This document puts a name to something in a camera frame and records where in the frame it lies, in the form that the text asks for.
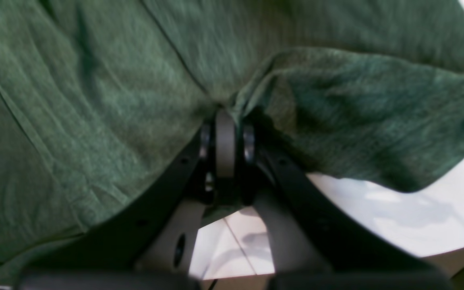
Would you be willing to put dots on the dark green t-shirt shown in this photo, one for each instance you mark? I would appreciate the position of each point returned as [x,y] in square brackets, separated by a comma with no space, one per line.
[98,96]

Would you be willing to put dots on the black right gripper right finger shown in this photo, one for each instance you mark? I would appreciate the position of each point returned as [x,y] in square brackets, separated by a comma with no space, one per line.
[314,244]

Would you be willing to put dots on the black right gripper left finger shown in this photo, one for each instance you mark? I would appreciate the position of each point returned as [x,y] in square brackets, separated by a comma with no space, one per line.
[149,245]

